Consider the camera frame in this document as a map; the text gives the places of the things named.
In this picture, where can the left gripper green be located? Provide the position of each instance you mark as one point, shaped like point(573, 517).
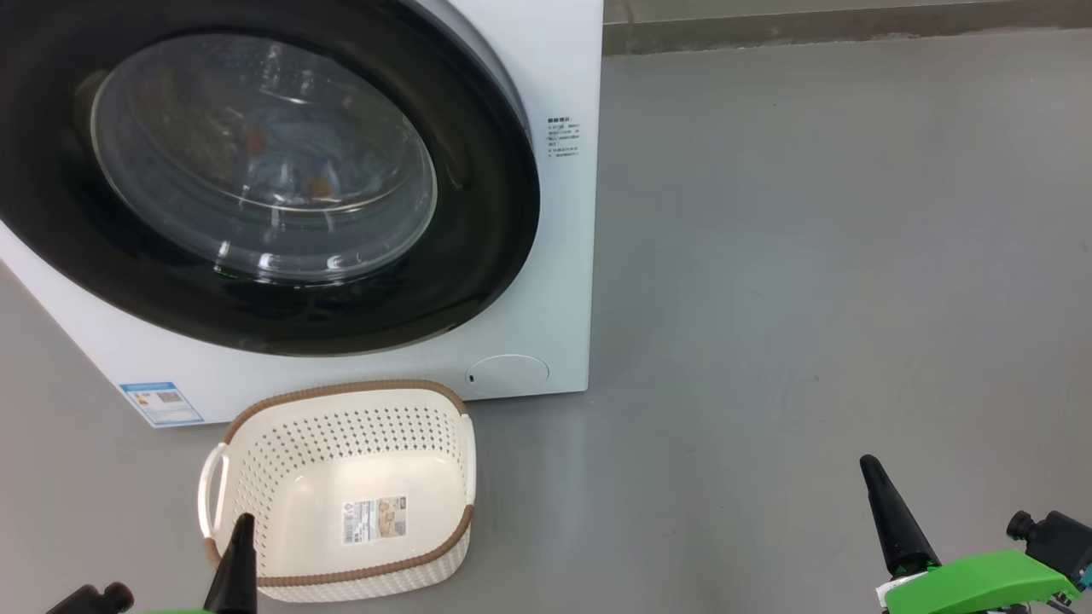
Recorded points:
point(183, 611)

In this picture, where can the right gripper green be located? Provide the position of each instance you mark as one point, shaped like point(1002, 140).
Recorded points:
point(972, 584)

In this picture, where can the blue cartoon print garment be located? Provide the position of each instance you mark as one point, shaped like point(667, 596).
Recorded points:
point(256, 141)

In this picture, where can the round washing machine door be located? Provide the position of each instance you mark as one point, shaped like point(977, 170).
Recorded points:
point(478, 213)

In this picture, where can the white front-load washing machine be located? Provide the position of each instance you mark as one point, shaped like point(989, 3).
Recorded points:
point(563, 256)

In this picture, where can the paper label inside basket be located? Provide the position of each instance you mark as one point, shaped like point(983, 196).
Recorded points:
point(375, 520)

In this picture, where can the cream perforated laundry basket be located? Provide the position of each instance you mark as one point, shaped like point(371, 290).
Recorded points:
point(341, 443)

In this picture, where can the blue energy label sticker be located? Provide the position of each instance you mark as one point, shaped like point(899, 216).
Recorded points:
point(162, 405)

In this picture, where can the round white filter cover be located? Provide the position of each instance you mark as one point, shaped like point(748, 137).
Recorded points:
point(510, 373)

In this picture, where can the printed warning text label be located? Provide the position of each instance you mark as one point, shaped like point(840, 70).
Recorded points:
point(563, 136)

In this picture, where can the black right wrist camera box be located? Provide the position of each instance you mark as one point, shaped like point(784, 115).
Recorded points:
point(1062, 541)

